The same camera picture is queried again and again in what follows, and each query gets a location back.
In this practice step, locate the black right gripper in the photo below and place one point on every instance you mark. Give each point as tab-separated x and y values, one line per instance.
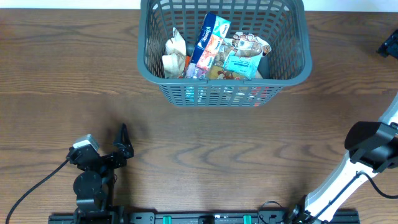
387	47

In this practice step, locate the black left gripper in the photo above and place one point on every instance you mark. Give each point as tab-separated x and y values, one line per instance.
122	160

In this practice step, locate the dried mushroom bag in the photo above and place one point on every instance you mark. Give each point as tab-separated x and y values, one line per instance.
224	52
249	45
174	59

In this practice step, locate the San Remo spaghetti packet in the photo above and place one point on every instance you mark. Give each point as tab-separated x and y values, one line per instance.
215	72

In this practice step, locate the small teal white packet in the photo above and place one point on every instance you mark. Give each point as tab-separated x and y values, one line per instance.
246	66

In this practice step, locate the Kleenex tissue multipack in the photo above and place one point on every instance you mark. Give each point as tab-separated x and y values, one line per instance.
213	31

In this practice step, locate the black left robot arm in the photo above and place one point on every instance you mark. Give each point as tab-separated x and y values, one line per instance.
94	187

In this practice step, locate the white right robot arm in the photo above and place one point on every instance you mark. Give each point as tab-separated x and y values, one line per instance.
371	148

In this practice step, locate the grey plastic basket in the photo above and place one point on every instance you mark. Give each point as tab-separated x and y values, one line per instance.
279	22

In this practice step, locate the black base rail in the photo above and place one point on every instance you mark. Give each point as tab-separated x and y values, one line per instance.
275	216

